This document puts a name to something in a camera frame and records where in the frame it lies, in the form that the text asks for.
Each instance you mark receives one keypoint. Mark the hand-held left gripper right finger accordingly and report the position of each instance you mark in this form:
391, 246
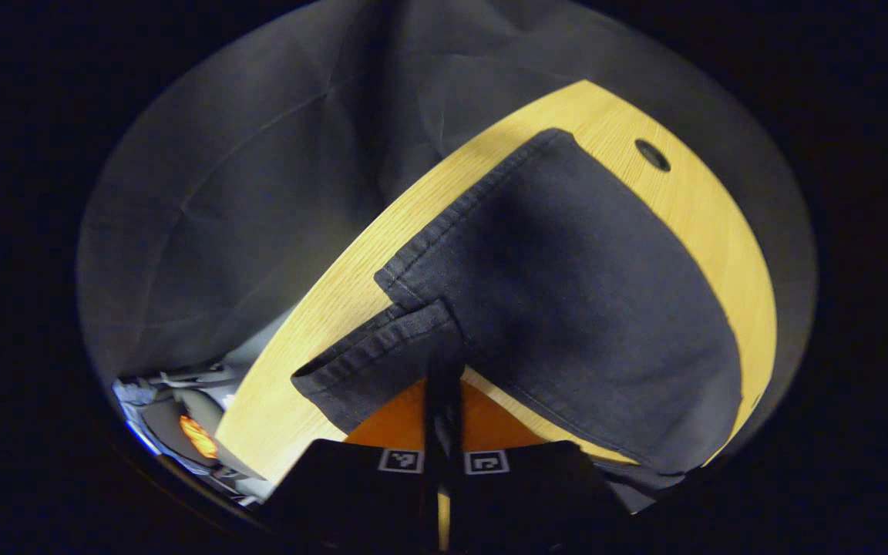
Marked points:
453, 432

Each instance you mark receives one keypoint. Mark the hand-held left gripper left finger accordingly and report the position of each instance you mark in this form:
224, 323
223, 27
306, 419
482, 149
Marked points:
432, 432

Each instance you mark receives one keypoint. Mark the dark blue jeans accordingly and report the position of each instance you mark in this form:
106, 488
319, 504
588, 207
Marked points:
567, 293

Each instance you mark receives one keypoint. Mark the grey chair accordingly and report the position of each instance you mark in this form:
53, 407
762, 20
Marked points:
201, 402

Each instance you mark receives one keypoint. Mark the orange crumpled object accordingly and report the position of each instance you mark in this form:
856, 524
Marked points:
198, 436

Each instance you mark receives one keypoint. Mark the grey metal bar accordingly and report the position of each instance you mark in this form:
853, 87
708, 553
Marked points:
182, 378

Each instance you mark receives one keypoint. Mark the blue cloth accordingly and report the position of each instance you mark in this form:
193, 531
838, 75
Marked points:
132, 391

